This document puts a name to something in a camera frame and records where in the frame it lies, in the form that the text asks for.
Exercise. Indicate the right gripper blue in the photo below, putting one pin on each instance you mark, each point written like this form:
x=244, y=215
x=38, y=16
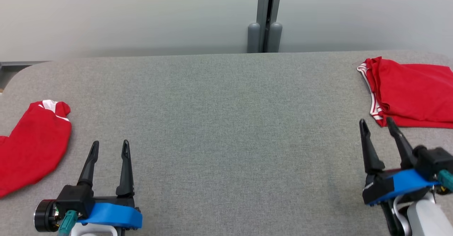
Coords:
x=403, y=183

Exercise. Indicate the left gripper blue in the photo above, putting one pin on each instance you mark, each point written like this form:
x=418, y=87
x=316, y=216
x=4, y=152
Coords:
x=113, y=214

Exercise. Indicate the red white basketball jersey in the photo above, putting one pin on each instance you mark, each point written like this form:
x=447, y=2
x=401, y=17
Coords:
x=414, y=91

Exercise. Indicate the red shorts white trim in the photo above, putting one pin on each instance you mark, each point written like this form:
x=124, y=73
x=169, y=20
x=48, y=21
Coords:
x=32, y=147

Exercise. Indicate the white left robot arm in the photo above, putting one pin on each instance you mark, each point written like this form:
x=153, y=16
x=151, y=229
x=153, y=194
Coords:
x=93, y=230

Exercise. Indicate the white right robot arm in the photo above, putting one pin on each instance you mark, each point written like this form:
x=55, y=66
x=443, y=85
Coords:
x=426, y=218

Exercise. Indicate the black left wrist motor cylinder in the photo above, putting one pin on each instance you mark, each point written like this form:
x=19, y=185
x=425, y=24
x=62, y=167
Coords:
x=44, y=216

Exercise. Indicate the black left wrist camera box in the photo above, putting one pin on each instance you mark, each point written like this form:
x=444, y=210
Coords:
x=74, y=199

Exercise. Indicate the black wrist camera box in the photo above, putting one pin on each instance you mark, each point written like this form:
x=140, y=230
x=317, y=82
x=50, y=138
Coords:
x=74, y=199
x=433, y=160

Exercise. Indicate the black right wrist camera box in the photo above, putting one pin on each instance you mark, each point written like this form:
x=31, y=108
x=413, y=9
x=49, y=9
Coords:
x=433, y=160

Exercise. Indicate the teal left camera connector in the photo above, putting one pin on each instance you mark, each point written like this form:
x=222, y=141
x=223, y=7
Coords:
x=67, y=222

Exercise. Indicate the teal camera connector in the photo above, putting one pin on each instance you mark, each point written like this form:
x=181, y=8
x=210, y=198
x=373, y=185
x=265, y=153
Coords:
x=446, y=179
x=67, y=222

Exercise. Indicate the teal right camera connector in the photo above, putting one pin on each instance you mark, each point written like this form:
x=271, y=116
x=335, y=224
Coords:
x=446, y=179

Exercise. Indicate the grey partition post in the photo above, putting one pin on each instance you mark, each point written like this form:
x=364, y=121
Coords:
x=264, y=16

